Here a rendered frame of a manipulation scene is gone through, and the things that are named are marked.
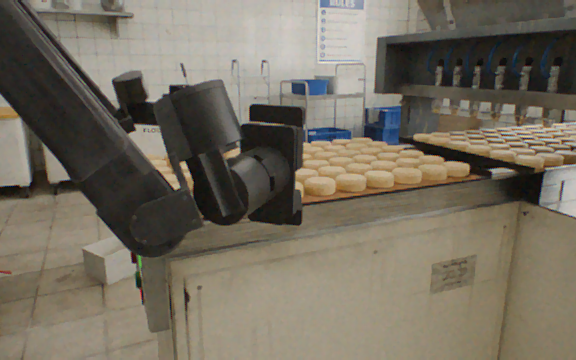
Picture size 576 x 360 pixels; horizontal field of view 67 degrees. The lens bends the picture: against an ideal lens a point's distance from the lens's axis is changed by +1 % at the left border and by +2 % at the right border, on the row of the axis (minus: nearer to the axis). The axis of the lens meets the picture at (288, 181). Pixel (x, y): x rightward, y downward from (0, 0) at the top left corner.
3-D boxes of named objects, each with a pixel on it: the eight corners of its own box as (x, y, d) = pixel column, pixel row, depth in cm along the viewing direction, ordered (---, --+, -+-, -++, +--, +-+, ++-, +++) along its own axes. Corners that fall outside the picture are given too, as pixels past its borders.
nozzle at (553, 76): (545, 126, 88) (560, 33, 83) (559, 128, 85) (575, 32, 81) (524, 127, 86) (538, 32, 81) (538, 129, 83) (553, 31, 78)
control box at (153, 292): (153, 265, 89) (148, 201, 85) (172, 328, 68) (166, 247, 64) (135, 269, 87) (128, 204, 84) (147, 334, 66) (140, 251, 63)
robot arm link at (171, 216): (148, 237, 43) (139, 253, 35) (102, 128, 42) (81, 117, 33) (258, 192, 46) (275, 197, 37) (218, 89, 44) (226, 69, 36)
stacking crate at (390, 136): (401, 137, 554) (403, 121, 548) (423, 142, 518) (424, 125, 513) (362, 140, 530) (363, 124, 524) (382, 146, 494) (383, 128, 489)
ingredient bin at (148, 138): (127, 188, 395) (118, 104, 375) (125, 173, 452) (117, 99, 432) (187, 183, 415) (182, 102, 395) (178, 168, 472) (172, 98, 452)
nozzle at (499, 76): (494, 119, 99) (505, 37, 94) (505, 120, 96) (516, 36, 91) (474, 120, 96) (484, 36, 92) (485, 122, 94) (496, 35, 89)
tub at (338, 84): (335, 91, 513) (336, 74, 508) (360, 93, 477) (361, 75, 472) (311, 93, 494) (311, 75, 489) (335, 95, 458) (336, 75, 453)
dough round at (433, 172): (451, 177, 78) (452, 167, 78) (438, 182, 75) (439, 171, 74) (426, 173, 82) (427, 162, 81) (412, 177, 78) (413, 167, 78)
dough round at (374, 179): (379, 190, 70) (380, 179, 70) (357, 184, 74) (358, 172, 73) (399, 185, 73) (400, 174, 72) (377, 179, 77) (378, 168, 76)
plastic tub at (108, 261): (132, 255, 257) (130, 230, 253) (156, 265, 245) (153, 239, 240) (84, 274, 234) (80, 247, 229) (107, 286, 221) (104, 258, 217)
